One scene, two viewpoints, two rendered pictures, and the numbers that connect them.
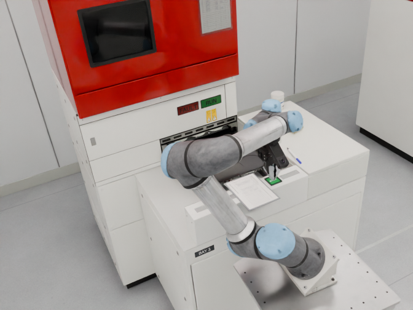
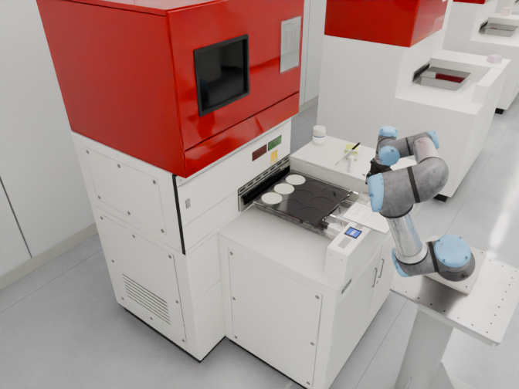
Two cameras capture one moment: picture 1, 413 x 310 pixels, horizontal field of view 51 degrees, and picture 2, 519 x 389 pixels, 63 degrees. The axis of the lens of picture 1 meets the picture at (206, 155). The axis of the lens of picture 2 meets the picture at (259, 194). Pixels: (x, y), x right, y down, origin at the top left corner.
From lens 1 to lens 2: 1.05 m
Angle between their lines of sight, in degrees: 25
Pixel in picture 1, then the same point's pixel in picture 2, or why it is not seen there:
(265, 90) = not seen: hidden behind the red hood
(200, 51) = (277, 91)
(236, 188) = (356, 218)
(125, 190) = (208, 252)
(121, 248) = (201, 319)
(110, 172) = (198, 235)
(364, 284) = (496, 270)
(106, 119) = (199, 176)
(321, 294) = (477, 289)
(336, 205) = not seen: hidden behind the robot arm
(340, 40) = not seen: hidden behind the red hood
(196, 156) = (429, 180)
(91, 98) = (197, 153)
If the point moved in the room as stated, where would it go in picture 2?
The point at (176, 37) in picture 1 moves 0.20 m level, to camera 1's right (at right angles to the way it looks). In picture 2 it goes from (262, 77) to (302, 69)
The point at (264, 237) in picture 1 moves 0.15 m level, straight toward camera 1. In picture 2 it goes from (445, 249) to (476, 277)
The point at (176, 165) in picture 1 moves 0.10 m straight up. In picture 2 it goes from (399, 194) to (405, 165)
